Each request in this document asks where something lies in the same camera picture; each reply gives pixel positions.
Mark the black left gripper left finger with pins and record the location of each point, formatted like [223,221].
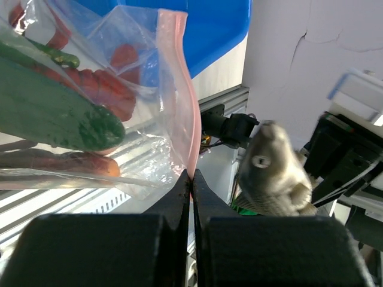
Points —
[147,249]

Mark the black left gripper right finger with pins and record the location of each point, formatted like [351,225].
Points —
[236,250]

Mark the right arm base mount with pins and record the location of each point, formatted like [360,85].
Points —
[233,131]

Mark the blue plastic bin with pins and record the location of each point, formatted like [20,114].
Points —
[213,27]

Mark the green cucumber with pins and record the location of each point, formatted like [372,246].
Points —
[39,109]

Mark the red lobster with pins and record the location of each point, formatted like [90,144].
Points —
[66,26]

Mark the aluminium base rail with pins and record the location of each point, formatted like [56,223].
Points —
[89,191]

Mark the clear pink-dotted zip bag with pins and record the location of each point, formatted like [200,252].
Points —
[165,94]

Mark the red chili pepper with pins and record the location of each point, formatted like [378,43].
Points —
[82,162]

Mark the green chili pepper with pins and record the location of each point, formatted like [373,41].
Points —
[9,51]

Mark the grey fish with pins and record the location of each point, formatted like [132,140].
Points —
[271,176]

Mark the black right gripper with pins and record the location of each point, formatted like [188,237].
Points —
[339,156]

